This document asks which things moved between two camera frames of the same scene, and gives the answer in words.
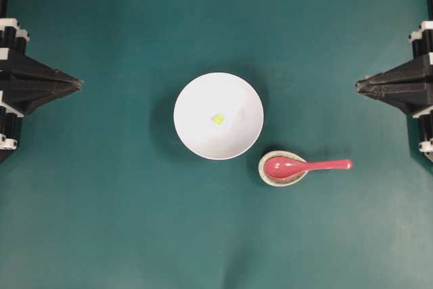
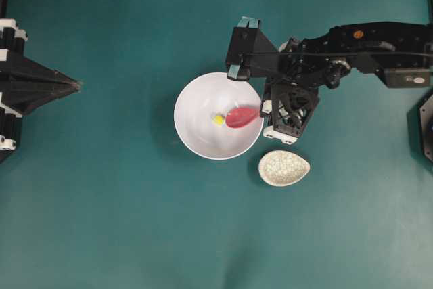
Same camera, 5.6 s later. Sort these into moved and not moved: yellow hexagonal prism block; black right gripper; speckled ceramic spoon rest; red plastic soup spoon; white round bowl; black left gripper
Moved: black right gripper; red plastic soup spoon
Not moved: speckled ceramic spoon rest; black left gripper; white round bowl; yellow hexagonal prism block
